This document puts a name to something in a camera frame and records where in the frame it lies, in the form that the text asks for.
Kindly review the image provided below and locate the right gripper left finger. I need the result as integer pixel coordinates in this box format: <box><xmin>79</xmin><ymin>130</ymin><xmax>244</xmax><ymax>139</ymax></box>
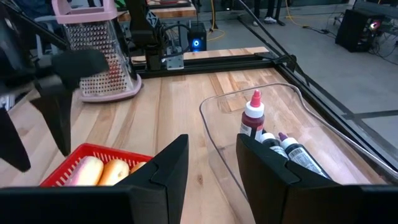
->
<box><xmin>0</xmin><ymin>134</ymin><xmax>190</xmax><ymax>224</ymax></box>

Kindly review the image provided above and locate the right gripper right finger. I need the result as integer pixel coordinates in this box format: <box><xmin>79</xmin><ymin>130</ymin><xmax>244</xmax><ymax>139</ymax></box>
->
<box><xmin>236</xmin><ymin>134</ymin><xmax>398</xmax><ymax>224</ymax></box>

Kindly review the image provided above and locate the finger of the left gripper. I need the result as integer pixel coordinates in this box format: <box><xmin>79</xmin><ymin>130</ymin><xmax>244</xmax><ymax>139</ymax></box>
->
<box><xmin>0</xmin><ymin>106</ymin><xmax>32</xmax><ymax>174</ymax></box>
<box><xmin>30</xmin><ymin>89</ymin><xmax>75</xmax><ymax>157</ymax></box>

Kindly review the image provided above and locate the pink toy donut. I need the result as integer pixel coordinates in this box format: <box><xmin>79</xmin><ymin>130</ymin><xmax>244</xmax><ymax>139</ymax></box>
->
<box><xmin>63</xmin><ymin>156</ymin><xmax>105</xmax><ymax>187</ymax></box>

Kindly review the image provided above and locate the purple colouring bottle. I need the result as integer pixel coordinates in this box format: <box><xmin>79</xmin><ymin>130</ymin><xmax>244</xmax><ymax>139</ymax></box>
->
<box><xmin>277</xmin><ymin>132</ymin><xmax>331</xmax><ymax>180</ymax></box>

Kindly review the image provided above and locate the pink box grater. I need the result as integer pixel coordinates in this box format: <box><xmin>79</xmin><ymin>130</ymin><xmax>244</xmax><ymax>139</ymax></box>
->
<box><xmin>51</xmin><ymin>0</ymin><xmax>143</xmax><ymax>103</ymax></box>

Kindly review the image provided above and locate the dark red colouring bottle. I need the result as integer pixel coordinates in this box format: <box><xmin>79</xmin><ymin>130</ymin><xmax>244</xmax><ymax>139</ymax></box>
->
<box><xmin>239</xmin><ymin>89</ymin><xmax>266</xmax><ymax>142</ymax></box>

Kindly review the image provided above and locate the red plastic basket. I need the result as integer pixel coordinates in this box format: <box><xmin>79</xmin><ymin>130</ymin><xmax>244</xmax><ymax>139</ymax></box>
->
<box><xmin>39</xmin><ymin>142</ymin><xmax>154</xmax><ymax>187</ymax></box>

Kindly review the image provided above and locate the clear plastic bin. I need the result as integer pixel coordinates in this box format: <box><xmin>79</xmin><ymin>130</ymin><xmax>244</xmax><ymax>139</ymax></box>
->
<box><xmin>199</xmin><ymin>82</ymin><xmax>398</xmax><ymax>224</ymax></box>

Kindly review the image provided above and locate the silver mounting plate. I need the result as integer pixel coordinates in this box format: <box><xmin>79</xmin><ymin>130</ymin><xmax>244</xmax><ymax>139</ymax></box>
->
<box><xmin>165</xmin><ymin>54</ymin><xmax>185</xmax><ymax>71</ymax></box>

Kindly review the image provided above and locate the neighbouring wooden table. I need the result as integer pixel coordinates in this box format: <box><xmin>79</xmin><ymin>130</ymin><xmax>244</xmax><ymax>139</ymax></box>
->
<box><xmin>118</xmin><ymin>1</ymin><xmax>197</xmax><ymax>22</ymax></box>

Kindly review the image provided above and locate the black computer tower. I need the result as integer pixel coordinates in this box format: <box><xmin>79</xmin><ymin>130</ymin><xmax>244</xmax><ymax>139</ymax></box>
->
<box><xmin>187</xmin><ymin>21</ymin><xmax>208</xmax><ymax>52</ymax></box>
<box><xmin>335</xmin><ymin>8</ymin><xmax>386</xmax><ymax>53</ymax></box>

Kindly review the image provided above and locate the person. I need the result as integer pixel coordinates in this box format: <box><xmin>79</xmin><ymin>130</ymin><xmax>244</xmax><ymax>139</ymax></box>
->
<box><xmin>251</xmin><ymin>0</ymin><xmax>285</xmax><ymax>26</ymax></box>

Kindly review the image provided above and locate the black aluminium table frame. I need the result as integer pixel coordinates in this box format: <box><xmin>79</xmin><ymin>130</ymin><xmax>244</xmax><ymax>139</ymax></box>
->
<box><xmin>133</xmin><ymin>51</ymin><xmax>398</xmax><ymax>171</ymax></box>

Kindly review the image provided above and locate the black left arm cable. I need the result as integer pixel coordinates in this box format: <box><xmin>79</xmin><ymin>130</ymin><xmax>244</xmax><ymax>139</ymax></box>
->
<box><xmin>238</xmin><ymin>0</ymin><xmax>297</xmax><ymax>63</ymax></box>

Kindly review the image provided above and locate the yellow floor cable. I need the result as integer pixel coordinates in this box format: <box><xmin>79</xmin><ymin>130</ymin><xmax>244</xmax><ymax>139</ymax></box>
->
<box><xmin>207</xmin><ymin>0</ymin><xmax>227</xmax><ymax>42</ymax></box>

